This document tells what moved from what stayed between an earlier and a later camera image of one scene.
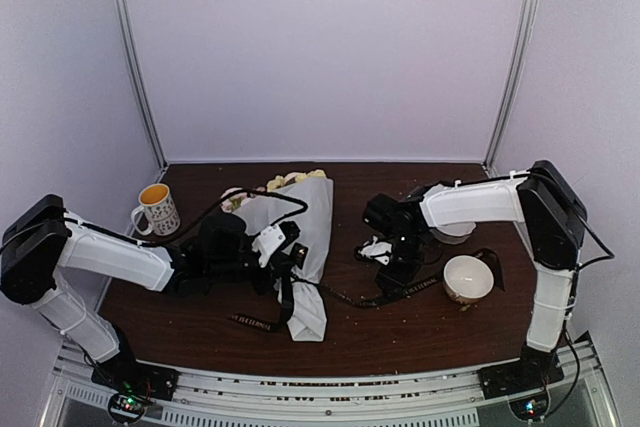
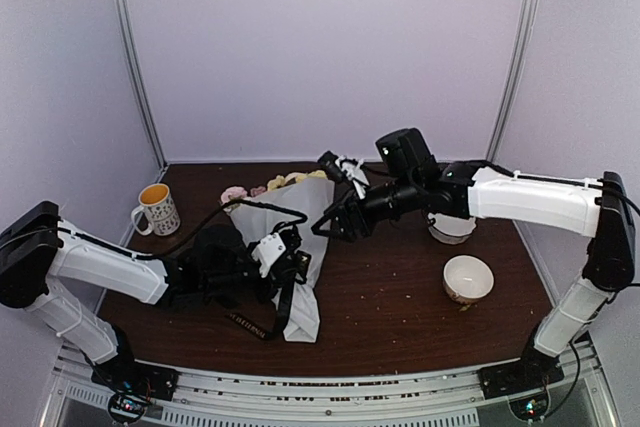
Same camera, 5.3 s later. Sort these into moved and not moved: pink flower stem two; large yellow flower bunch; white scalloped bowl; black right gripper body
Moved: black right gripper body
Not moved: large yellow flower bunch; white scalloped bowl; pink flower stem two
